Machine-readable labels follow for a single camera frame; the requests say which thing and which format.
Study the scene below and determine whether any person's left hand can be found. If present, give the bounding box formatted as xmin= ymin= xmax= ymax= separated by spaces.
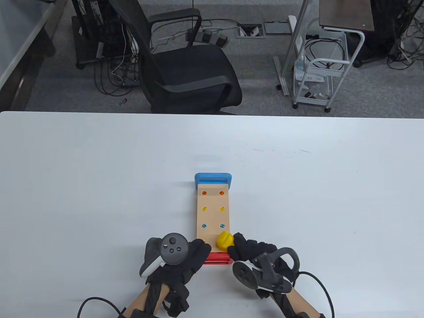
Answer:
xmin=145 ymin=238 xmax=212 ymax=318

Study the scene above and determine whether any person's right hand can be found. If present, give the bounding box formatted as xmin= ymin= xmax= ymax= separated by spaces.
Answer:
xmin=227 ymin=232 xmax=295 ymax=300

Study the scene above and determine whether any yellow toy hammer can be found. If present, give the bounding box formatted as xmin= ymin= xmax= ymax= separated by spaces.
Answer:
xmin=216 ymin=232 xmax=236 ymax=250

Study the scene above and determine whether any rainbow hammer bench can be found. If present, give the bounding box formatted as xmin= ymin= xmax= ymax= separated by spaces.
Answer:
xmin=194 ymin=173 xmax=236 ymax=266

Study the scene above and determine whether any wooden plank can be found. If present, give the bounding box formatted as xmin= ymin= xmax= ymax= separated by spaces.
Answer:
xmin=201 ymin=190 xmax=226 ymax=230

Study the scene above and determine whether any person's right forearm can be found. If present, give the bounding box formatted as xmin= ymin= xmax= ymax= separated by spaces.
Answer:
xmin=272 ymin=287 xmax=327 ymax=318

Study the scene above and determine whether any grey left hand controller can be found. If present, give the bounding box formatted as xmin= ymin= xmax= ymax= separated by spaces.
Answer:
xmin=138 ymin=233 xmax=189 ymax=279

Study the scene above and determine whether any grey hand controller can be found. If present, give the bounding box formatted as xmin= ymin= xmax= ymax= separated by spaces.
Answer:
xmin=138 ymin=233 xmax=189 ymax=279
xmin=232 ymin=247 xmax=300 ymax=294

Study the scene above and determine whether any grey right hand controller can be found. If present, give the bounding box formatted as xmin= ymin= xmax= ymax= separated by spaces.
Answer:
xmin=232 ymin=247 xmax=300 ymax=294

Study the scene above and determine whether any white rolling cart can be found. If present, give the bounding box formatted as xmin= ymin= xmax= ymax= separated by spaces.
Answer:
xmin=291 ymin=28 xmax=365 ymax=113

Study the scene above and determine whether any black office chair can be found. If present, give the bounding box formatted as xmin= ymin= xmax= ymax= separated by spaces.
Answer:
xmin=108 ymin=0 xmax=243 ymax=115

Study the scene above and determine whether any black power strip with adapters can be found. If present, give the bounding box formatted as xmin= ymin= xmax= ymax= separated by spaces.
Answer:
xmin=186 ymin=28 xmax=229 ymax=48

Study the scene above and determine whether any open floor outlet box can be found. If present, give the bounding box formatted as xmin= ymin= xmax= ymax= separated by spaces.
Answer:
xmin=236 ymin=24 xmax=266 ymax=39

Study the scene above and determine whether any grey floor cover plate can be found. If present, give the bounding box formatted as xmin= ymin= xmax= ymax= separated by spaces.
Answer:
xmin=264 ymin=21 xmax=292 ymax=35

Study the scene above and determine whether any black equipment rack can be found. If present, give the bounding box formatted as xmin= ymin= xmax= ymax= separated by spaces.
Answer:
xmin=71 ymin=0 xmax=139 ymax=70

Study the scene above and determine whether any brown side tabletop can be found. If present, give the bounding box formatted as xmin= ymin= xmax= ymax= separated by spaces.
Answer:
xmin=319 ymin=0 xmax=375 ymax=32

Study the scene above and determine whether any grey desk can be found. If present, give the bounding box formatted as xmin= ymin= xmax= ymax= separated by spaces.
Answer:
xmin=0 ymin=0 xmax=67 ymax=111

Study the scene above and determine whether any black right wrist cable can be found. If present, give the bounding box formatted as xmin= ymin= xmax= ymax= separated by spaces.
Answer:
xmin=296 ymin=271 xmax=335 ymax=318

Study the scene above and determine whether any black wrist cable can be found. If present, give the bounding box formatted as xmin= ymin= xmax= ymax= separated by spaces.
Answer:
xmin=77 ymin=296 xmax=128 ymax=318
xmin=296 ymin=271 xmax=335 ymax=318

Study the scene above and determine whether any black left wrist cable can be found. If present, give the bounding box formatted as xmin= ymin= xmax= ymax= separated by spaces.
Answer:
xmin=77 ymin=296 xmax=128 ymax=318

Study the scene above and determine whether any tangle of black floor cables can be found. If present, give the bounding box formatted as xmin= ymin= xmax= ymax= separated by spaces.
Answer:
xmin=94 ymin=50 xmax=141 ymax=97

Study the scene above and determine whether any aluminium frame stand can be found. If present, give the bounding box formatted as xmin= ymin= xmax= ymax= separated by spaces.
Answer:
xmin=273 ymin=0 xmax=315 ymax=96

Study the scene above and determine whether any tangle of cables by tripod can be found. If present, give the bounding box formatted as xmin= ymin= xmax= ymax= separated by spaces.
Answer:
xmin=388 ymin=20 xmax=424 ymax=70

